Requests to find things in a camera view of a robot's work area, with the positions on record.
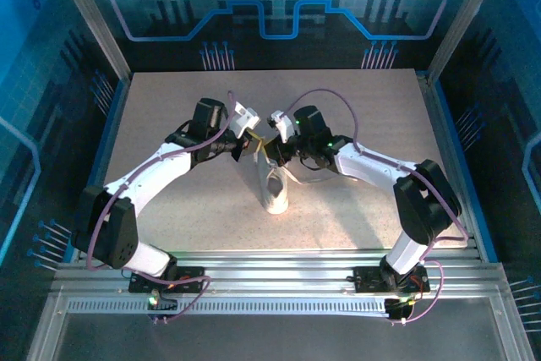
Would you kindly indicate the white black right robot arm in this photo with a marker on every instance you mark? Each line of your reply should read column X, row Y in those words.
column 422, row 204

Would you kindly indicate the white canvas shoe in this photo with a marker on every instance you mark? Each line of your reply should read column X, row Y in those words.
column 274, row 196

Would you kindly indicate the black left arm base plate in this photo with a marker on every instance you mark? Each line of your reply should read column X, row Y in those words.
column 190, row 282

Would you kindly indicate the aluminium outer frame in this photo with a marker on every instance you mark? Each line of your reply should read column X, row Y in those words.
column 48, row 327

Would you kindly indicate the aluminium side rail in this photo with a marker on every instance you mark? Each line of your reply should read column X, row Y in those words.
column 439, row 124

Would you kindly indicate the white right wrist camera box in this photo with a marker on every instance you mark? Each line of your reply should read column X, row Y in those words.
column 282, row 124

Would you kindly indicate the blue table edge strip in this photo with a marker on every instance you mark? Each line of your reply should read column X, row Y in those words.
column 105, row 145
column 457, row 145

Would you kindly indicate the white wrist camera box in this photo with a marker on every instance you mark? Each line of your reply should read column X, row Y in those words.
column 282, row 124
column 243, row 118

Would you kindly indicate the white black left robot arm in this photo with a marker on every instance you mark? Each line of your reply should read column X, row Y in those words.
column 160, row 168

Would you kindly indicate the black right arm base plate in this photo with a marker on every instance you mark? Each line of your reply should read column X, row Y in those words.
column 367, row 280

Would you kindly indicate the grey flat panel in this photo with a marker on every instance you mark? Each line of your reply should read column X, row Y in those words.
column 274, row 340

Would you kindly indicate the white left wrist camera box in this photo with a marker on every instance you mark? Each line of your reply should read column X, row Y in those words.
column 243, row 118

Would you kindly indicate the aluminium corner post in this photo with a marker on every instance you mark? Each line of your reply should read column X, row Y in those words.
column 465, row 18
column 92, row 18

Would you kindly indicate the aluminium mounting rail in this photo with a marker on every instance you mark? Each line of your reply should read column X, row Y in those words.
column 274, row 268

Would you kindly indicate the black connector box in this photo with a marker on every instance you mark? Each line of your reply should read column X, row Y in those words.
column 165, row 304
column 399, row 308

